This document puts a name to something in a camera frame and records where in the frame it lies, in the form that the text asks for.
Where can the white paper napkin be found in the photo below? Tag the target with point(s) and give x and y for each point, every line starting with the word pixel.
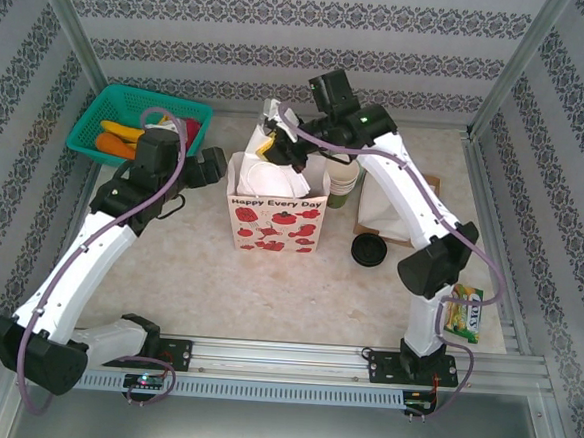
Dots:
pixel 275 178

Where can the red and white paper bag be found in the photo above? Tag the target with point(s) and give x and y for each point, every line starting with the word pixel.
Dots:
pixel 276 228

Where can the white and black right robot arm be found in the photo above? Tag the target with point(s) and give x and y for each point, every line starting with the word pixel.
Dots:
pixel 409 197

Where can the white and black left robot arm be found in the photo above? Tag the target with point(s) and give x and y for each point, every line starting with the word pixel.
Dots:
pixel 83 264

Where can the pink toy dragon fruit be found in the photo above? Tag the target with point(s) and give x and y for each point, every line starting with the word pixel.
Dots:
pixel 194 129

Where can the stack of green paper cups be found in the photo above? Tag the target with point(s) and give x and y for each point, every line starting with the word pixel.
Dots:
pixel 344 182

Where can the yellow toy banana bunch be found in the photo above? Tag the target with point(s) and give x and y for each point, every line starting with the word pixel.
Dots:
pixel 120 128

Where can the teal plastic basket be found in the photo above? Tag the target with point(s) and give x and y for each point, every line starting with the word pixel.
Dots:
pixel 130 100

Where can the brown cardboard napkin box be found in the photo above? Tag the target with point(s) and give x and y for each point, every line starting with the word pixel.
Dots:
pixel 432 184

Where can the left small circuit board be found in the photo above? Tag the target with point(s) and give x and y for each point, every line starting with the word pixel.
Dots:
pixel 145 380

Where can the small circuit board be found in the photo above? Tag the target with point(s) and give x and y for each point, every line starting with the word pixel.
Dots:
pixel 417 403
pixel 145 380

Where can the green and yellow candy packet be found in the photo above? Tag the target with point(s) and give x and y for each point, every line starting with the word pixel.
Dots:
pixel 466 314

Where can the right small circuit board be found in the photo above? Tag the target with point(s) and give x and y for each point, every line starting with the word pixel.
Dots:
pixel 417 403

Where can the aluminium side rail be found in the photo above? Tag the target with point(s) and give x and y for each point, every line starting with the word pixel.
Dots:
pixel 484 192
pixel 69 223

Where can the aluminium frame post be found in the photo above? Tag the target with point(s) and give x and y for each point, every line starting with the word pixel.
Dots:
pixel 70 28
pixel 521 59

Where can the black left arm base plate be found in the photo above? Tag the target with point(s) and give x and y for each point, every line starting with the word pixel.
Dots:
pixel 179 354

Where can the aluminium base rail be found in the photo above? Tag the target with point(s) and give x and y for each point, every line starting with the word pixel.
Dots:
pixel 277 358

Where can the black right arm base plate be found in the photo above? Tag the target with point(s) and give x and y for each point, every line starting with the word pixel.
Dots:
pixel 379 365

